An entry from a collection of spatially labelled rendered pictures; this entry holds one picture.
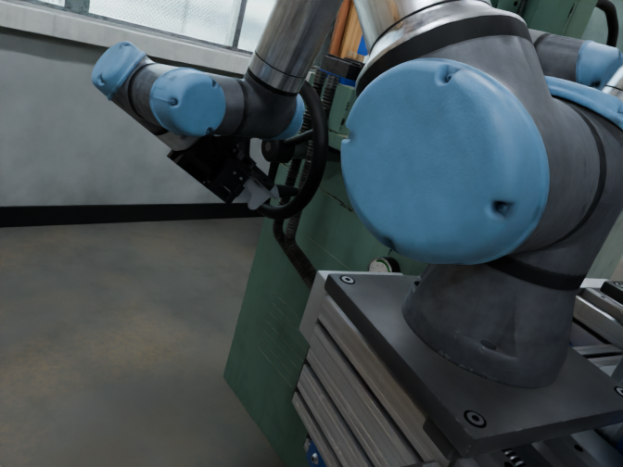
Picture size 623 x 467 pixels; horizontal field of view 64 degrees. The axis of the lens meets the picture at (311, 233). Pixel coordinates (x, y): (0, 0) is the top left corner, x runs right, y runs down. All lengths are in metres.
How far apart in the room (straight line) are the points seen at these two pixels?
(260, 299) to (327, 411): 0.81
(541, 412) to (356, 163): 0.25
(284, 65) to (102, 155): 1.75
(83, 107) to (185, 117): 1.67
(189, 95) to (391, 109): 0.34
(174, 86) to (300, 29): 0.17
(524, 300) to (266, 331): 1.02
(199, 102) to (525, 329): 0.41
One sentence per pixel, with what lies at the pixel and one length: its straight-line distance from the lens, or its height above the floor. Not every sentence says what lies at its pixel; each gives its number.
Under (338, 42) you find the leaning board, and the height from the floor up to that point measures 1.03.
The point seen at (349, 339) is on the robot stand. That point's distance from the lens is 0.56.
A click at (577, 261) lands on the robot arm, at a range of 0.44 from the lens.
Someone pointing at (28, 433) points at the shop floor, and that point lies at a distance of 1.44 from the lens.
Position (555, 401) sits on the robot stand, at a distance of 0.47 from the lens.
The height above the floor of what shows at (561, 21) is 1.20.
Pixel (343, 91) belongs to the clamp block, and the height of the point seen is 0.95.
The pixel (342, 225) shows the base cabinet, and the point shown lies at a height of 0.67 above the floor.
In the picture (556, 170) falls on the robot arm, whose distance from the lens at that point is 0.31.
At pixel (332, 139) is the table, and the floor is 0.86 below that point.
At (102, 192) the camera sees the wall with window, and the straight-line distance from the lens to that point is 2.40.
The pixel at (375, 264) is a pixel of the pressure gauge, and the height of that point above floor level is 0.67.
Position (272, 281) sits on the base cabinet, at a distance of 1.34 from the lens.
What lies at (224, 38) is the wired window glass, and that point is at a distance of 2.53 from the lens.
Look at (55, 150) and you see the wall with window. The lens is 2.28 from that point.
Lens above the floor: 1.03
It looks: 21 degrees down
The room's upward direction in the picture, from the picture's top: 17 degrees clockwise
